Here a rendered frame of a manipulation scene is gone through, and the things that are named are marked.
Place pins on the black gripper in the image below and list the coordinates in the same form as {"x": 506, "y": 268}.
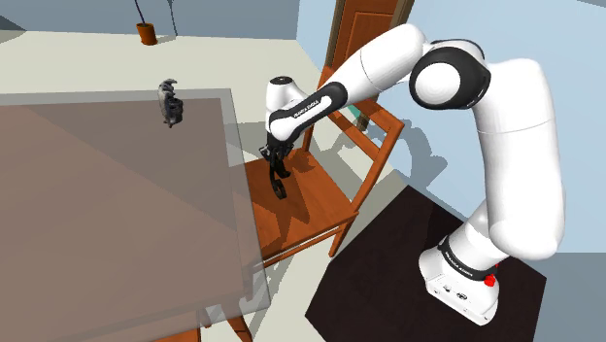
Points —
{"x": 276, "y": 150}

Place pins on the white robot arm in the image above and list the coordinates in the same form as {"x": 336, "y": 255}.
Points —
{"x": 516, "y": 156}

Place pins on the orange wooden chair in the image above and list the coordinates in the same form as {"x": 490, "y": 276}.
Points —
{"x": 312, "y": 203}

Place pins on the grey figure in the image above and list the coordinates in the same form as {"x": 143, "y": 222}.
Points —
{"x": 170, "y": 106}

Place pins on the dark robot stand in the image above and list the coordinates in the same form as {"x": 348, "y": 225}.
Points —
{"x": 378, "y": 284}

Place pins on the brown wooden door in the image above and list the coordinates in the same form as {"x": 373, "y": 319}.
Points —
{"x": 362, "y": 33}

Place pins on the glass top table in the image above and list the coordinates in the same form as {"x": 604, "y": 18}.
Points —
{"x": 109, "y": 213}

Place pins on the orange plant pot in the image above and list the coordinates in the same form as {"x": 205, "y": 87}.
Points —
{"x": 147, "y": 34}

